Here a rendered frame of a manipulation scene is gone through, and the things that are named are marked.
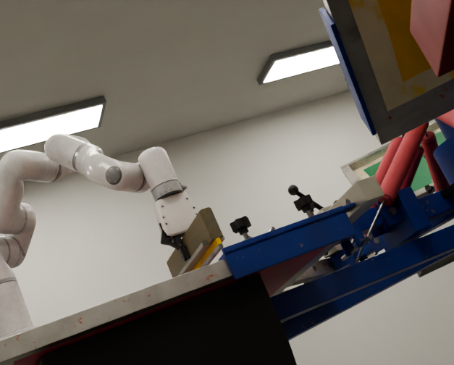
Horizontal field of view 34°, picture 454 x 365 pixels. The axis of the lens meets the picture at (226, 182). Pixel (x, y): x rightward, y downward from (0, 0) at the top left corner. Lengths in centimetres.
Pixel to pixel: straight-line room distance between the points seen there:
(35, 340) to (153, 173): 61
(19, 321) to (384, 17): 128
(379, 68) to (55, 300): 443
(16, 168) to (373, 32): 107
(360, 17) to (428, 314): 527
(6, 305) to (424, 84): 126
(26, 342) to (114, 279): 438
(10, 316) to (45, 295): 355
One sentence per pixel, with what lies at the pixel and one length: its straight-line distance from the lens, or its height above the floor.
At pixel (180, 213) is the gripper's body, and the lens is 182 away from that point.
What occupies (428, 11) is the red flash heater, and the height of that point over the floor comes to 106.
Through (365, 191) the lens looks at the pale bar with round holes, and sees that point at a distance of 162.
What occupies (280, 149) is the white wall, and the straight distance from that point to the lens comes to 657.
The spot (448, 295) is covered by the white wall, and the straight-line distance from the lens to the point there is 673.
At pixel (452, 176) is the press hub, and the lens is 222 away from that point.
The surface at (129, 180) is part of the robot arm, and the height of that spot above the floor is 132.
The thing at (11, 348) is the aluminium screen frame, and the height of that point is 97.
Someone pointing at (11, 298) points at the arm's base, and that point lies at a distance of 215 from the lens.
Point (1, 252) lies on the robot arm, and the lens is 220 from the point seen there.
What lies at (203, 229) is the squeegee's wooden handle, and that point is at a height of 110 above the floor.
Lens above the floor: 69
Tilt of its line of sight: 17 degrees up
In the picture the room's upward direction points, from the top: 25 degrees counter-clockwise
